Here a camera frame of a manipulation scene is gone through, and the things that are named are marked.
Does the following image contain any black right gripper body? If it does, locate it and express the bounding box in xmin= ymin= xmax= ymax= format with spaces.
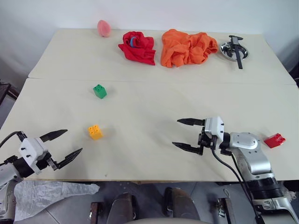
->
xmin=198 ymin=126 xmax=217 ymax=149

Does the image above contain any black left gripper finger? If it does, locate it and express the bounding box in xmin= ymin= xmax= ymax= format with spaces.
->
xmin=39 ymin=129 xmax=69 ymax=142
xmin=56 ymin=147 xmax=83 ymax=170

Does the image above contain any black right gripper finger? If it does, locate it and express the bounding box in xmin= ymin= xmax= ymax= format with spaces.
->
xmin=171 ymin=141 xmax=203 ymax=156
xmin=176 ymin=118 xmax=206 ymax=127

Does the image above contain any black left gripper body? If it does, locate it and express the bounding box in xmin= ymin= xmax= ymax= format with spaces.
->
xmin=36 ymin=152 xmax=59 ymax=172

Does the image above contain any white crumpled plastic sheet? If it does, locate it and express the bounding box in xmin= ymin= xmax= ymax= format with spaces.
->
xmin=13 ymin=180 xmax=100 ymax=222

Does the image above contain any yellow toy brick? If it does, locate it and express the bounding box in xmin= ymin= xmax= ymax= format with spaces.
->
xmin=87 ymin=125 xmax=104 ymax=141

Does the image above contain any dark rounded shape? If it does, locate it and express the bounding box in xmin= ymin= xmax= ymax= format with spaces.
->
xmin=111 ymin=192 xmax=137 ymax=220
xmin=163 ymin=187 xmax=199 ymax=220

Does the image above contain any green toy brick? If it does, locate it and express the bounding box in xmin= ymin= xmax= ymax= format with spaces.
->
xmin=93 ymin=84 xmax=108 ymax=100

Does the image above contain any black chair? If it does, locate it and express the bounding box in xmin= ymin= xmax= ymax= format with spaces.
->
xmin=0 ymin=78 xmax=20 ymax=107

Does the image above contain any red toy brick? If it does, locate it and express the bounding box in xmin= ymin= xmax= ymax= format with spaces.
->
xmin=263 ymin=133 xmax=286 ymax=149

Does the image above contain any crumpled orange cloth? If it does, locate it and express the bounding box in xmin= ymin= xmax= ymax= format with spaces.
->
xmin=160 ymin=28 xmax=219 ymax=69

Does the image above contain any black caliper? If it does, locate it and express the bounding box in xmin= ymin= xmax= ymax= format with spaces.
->
xmin=228 ymin=35 xmax=244 ymax=70

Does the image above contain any round metal bowl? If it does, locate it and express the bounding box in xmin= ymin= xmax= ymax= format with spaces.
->
xmin=219 ymin=40 xmax=250 ymax=62

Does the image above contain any crumpled red cloth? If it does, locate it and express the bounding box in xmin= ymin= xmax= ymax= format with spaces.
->
xmin=117 ymin=30 xmax=157 ymax=67

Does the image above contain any dark object beside table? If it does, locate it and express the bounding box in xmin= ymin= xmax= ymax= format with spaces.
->
xmin=289 ymin=66 xmax=299 ymax=90

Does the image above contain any pink peach toy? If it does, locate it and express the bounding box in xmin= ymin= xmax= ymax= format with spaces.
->
xmin=97 ymin=19 xmax=112 ymax=38

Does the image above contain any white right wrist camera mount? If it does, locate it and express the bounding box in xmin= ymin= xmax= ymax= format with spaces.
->
xmin=204 ymin=116 xmax=225 ymax=144

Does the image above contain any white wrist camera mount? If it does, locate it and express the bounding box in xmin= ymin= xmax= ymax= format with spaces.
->
xmin=204 ymin=116 xmax=225 ymax=144
xmin=19 ymin=137 xmax=48 ymax=175

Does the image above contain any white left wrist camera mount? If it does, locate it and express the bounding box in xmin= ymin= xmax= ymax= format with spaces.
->
xmin=19 ymin=137 xmax=48 ymax=175

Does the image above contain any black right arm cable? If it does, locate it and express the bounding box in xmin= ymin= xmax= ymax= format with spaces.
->
xmin=211 ymin=139 xmax=263 ymax=224

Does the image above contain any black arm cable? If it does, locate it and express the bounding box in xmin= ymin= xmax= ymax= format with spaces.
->
xmin=211 ymin=139 xmax=263 ymax=224
xmin=0 ymin=131 xmax=27 ymax=148

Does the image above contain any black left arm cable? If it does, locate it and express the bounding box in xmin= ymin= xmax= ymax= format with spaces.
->
xmin=0 ymin=131 xmax=27 ymax=148

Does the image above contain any brown wooden post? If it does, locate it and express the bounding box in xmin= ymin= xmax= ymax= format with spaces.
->
xmin=89 ymin=201 xmax=99 ymax=224
xmin=216 ymin=197 xmax=237 ymax=224

